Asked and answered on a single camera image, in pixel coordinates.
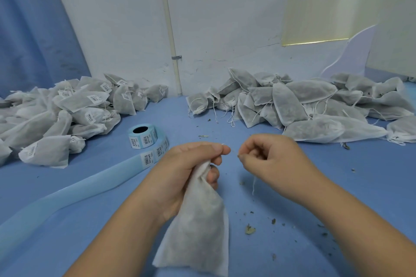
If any person's left hand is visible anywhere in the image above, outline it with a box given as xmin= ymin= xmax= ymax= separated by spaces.
xmin=135 ymin=142 xmax=232 ymax=224

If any person's right hand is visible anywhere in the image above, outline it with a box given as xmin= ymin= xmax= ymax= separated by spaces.
xmin=237 ymin=133 xmax=324 ymax=204

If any blue label roll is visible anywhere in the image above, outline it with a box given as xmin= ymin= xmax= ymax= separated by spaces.
xmin=0 ymin=122 xmax=170 ymax=263

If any white sachet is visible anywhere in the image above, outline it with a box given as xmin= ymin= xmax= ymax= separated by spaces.
xmin=152 ymin=161 xmax=231 ymax=277

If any pile of unlabelled herb bags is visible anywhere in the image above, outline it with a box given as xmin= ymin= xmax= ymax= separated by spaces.
xmin=186 ymin=68 xmax=416 ymax=145

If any pile of labelled herb bags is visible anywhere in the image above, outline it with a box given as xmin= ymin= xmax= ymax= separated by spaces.
xmin=0 ymin=74 xmax=170 ymax=170

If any person's right forearm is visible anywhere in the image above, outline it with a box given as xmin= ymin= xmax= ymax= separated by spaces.
xmin=300 ymin=183 xmax=416 ymax=277

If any person's left forearm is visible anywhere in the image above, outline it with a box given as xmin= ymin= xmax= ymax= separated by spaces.
xmin=64 ymin=199 xmax=166 ymax=277

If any white curved board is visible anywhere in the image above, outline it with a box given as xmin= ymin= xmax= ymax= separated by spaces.
xmin=320 ymin=25 xmax=378 ymax=78

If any large beige panel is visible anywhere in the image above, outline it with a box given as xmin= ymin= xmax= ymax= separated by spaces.
xmin=364 ymin=0 xmax=416 ymax=81

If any blue curtain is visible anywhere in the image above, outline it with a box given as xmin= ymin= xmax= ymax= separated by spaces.
xmin=0 ymin=0 xmax=92 ymax=98

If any white wall pipe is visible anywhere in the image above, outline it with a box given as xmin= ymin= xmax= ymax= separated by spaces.
xmin=156 ymin=0 xmax=184 ymax=97

